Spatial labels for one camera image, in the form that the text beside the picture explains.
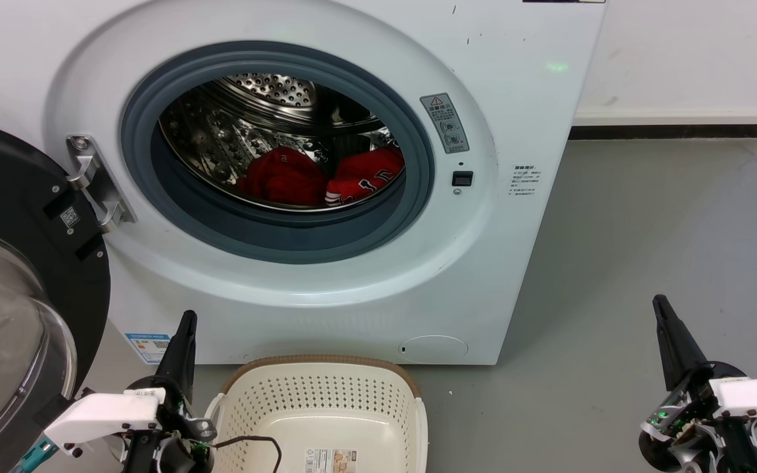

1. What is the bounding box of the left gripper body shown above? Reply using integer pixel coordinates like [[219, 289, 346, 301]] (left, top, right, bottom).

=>
[[122, 376, 218, 473]]

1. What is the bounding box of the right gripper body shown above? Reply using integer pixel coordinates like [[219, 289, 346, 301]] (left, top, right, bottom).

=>
[[638, 360, 757, 473]]

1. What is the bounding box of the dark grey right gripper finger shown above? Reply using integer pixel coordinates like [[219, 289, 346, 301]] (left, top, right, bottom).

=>
[[653, 296, 670, 392], [656, 296, 709, 392]]

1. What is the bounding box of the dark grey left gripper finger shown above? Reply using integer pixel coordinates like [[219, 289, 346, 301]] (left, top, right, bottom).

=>
[[185, 311, 198, 398], [155, 311, 194, 403]]

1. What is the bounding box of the red basketball jersey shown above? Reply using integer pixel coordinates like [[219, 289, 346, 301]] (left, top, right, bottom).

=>
[[237, 146, 405, 208]]

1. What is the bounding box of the cream perforated laundry basket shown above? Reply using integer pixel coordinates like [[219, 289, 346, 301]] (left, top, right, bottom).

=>
[[204, 355, 429, 473]]

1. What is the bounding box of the printed product label with barcode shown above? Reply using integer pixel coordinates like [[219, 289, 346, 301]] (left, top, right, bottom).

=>
[[304, 448, 357, 473]]

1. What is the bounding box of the black washing machine door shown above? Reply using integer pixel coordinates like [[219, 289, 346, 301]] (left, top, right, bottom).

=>
[[0, 117, 112, 473]]

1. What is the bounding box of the blue energy rating label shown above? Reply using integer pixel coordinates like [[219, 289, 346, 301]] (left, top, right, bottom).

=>
[[124, 332, 171, 365]]

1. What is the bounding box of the white front-load washing machine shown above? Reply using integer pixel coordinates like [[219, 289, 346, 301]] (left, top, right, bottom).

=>
[[0, 0, 609, 366]]

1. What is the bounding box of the grey rubber door gasket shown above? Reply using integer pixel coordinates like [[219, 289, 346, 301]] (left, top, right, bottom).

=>
[[120, 41, 436, 265]]

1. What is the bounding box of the silver metal door hinge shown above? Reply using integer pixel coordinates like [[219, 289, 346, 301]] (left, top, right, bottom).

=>
[[65, 135, 137, 234]]

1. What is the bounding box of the small printed text sticker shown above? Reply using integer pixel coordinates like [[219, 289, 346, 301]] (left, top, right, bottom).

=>
[[509, 164, 538, 198]]

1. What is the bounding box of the black baseboard strip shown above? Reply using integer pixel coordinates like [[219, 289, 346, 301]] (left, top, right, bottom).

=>
[[569, 124, 757, 140]]

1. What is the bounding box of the round drain filter cover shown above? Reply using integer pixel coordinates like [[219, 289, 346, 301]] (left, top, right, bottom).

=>
[[398, 335, 469, 363]]

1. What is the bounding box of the perforated stainless steel drum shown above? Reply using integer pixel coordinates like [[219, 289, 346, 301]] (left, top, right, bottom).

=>
[[158, 72, 407, 212]]

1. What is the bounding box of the grey warning label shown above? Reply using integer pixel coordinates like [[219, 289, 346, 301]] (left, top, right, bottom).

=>
[[420, 93, 470, 155]]

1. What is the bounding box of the thin black cable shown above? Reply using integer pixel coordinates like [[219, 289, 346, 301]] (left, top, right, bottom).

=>
[[213, 436, 283, 473]]

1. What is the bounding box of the teal cable connector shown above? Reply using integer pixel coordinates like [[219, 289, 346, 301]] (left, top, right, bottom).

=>
[[12, 439, 58, 473]]

